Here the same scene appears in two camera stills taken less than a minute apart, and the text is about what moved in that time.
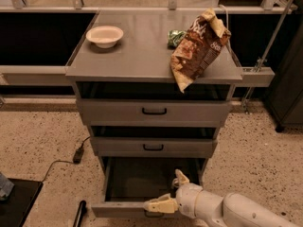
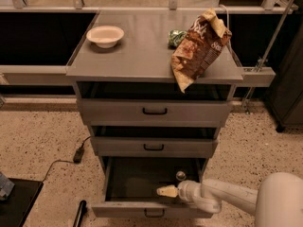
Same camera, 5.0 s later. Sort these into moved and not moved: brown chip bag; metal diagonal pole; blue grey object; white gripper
Moved: white gripper
Not moved: brown chip bag; metal diagonal pole; blue grey object
